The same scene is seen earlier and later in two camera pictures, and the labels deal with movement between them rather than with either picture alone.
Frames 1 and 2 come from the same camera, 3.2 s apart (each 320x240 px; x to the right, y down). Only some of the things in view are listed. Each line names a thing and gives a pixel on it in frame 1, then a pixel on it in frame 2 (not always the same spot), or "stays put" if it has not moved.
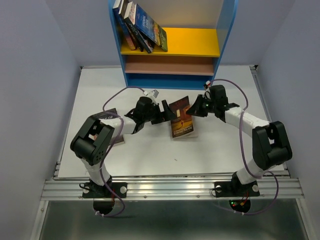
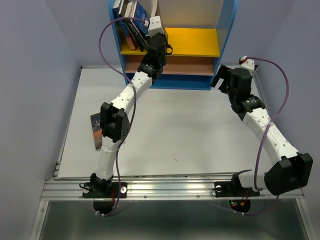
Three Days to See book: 134,39 -> 141,42
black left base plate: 91,190 stays put
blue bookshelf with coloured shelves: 196,30 stays put
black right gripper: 195,109 -> 223,71
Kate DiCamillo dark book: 182,123 -> 158,12
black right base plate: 236,189 stays put
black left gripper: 162,116 -> 164,42
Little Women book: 130,16 stays put
